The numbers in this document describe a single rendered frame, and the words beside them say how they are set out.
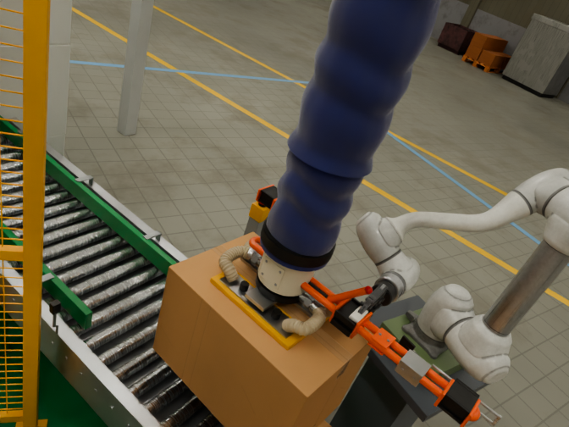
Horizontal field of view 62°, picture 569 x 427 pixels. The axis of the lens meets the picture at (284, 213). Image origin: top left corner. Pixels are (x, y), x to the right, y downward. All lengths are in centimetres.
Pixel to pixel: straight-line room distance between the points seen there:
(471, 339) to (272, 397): 79
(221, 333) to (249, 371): 14
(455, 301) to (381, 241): 48
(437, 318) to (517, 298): 34
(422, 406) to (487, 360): 30
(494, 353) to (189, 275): 109
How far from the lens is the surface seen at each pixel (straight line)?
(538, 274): 175
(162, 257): 226
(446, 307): 196
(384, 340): 138
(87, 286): 222
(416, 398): 198
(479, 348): 187
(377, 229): 160
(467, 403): 136
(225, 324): 145
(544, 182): 175
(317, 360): 143
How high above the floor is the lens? 209
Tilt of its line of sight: 31 degrees down
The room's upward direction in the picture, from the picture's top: 20 degrees clockwise
